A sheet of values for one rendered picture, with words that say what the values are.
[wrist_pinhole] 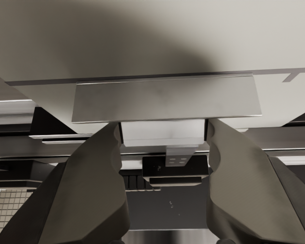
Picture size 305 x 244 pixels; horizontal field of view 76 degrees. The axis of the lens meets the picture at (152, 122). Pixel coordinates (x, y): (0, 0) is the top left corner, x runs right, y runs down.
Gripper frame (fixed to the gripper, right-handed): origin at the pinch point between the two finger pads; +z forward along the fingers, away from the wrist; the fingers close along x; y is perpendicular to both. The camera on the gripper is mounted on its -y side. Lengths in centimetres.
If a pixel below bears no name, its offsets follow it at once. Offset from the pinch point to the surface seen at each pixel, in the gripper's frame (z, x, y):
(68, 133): 3.9, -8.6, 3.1
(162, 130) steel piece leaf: 3.0, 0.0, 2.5
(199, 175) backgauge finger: 14.6, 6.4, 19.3
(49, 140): 5.3, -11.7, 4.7
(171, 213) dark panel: 29, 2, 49
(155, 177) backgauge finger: 14.7, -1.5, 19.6
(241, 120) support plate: 2.3, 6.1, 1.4
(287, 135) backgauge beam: 24.0, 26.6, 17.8
